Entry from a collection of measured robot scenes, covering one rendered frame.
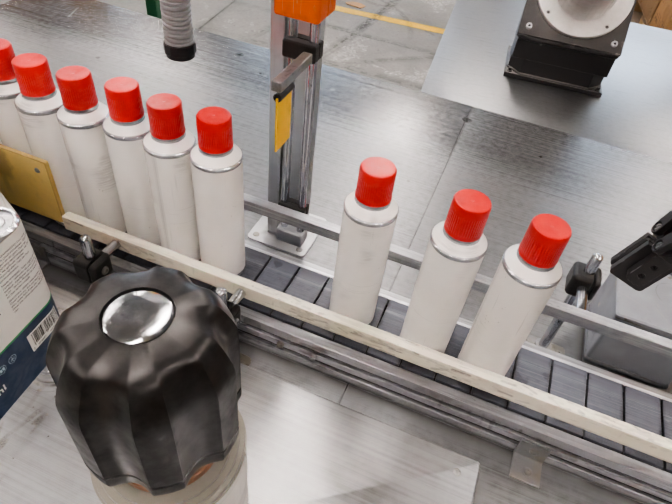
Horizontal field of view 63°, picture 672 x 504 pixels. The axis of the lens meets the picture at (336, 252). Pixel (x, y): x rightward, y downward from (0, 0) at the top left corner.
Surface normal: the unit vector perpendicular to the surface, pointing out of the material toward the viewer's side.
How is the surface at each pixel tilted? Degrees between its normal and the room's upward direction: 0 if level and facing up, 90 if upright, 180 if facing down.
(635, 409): 0
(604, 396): 0
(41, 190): 90
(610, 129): 0
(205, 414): 90
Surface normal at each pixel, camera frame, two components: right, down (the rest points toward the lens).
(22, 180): -0.37, 0.62
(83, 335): -0.08, -0.64
